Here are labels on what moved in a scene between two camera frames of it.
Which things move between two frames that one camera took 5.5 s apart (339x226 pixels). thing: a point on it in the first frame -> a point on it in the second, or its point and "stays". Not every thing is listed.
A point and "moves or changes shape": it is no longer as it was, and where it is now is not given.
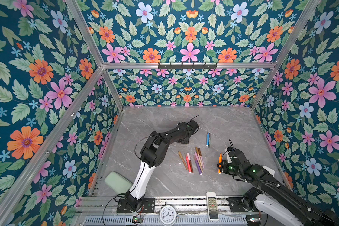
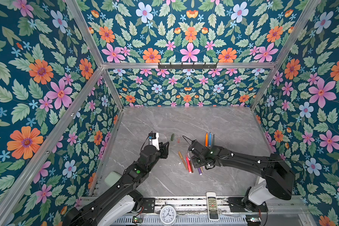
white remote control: (213, 210) stays
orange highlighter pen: (220, 160) moves or changes shape
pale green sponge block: (117, 182) stays
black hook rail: (186, 67) stays
